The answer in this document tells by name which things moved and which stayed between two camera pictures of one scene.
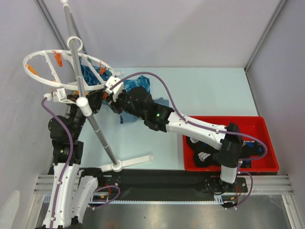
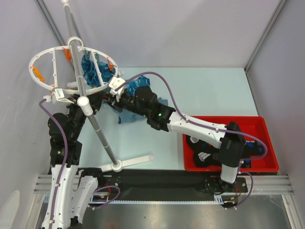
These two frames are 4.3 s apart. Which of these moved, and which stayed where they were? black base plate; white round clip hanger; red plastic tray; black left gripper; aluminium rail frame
Moved: white round clip hanger
Stayed: black left gripper; aluminium rail frame; black base plate; red plastic tray
